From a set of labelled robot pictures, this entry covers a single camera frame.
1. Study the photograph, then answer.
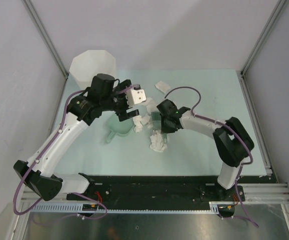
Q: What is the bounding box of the aluminium frame post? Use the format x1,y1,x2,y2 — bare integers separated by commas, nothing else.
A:
21,0,69,78
240,0,289,76

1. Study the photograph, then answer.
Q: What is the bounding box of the right aluminium frame post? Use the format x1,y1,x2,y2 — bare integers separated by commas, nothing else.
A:
240,0,289,76

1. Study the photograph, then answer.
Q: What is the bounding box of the green plastic dustpan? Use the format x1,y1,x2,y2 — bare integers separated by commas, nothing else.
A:
105,114,134,144

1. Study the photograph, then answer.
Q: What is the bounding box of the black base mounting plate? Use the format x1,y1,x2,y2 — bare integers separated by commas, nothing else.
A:
35,175,277,212

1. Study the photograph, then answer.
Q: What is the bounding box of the grey slotted cable duct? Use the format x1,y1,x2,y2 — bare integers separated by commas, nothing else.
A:
31,202,236,216

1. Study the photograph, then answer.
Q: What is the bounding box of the green hand brush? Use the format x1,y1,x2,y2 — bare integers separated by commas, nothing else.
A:
151,111,162,125

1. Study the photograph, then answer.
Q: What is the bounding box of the white faceted waste bin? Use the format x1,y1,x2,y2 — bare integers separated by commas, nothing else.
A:
69,50,117,90

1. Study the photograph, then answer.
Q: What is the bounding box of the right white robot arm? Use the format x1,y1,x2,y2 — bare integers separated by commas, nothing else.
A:
157,99,255,201

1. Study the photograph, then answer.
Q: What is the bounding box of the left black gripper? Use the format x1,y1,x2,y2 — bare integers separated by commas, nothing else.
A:
100,80,139,121

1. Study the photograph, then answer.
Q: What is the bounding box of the large bottom paper scrap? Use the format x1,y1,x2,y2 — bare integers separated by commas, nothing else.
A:
149,130,168,153

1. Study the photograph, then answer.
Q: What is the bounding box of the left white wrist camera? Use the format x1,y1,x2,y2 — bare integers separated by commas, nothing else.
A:
125,88,147,108

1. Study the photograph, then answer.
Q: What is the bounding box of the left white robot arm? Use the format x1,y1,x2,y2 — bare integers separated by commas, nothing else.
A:
13,73,146,201

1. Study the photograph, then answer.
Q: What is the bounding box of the left aluminium frame post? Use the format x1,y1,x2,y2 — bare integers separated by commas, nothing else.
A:
21,0,69,78

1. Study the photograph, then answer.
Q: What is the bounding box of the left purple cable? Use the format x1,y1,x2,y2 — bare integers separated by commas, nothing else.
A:
12,84,140,221

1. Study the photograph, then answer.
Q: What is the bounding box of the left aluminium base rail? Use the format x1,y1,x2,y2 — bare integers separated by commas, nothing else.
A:
20,196,68,203

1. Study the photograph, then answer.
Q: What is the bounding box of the right aluminium side rail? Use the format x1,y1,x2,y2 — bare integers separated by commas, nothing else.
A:
236,71,289,205

